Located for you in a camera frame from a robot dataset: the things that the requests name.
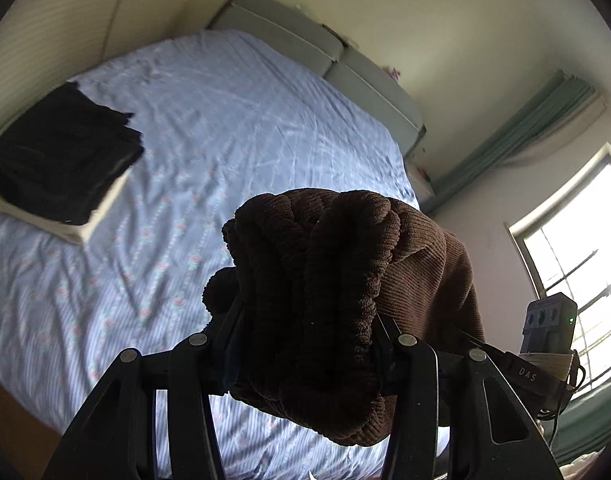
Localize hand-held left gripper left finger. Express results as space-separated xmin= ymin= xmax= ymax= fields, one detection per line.
xmin=40 ymin=300 xmax=246 ymax=480

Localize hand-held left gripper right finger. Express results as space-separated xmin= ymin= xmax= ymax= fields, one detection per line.
xmin=370 ymin=312 xmax=566 ymax=480

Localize brown pants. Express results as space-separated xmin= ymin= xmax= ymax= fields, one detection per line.
xmin=203 ymin=187 xmax=489 ymax=448

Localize window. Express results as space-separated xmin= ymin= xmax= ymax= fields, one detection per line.
xmin=505 ymin=142 xmax=611 ymax=401

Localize white nightstand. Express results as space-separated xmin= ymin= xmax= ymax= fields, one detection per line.
xmin=404 ymin=157 xmax=439 ymax=206

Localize green curtain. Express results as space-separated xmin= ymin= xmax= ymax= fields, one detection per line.
xmin=420 ymin=70 xmax=596 ymax=213

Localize bed with blue sheet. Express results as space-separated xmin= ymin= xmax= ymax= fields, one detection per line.
xmin=0 ymin=27 xmax=421 ymax=480

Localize white folded cloth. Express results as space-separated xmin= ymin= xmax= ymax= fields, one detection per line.
xmin=0 ymin=160 xmax=141 ymax=246

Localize black folded clothes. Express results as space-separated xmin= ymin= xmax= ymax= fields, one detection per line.
xmin=0 ymin=82 xmax=145 ymax=226

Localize grey padded headboard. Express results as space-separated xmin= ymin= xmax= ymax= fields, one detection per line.
xmin=208 ymin=0 xmax=427 ymax=158

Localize cream louvered wardrobe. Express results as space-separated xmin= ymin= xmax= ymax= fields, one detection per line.
xmin=0 ymin=0 xmax=221 ymax=141

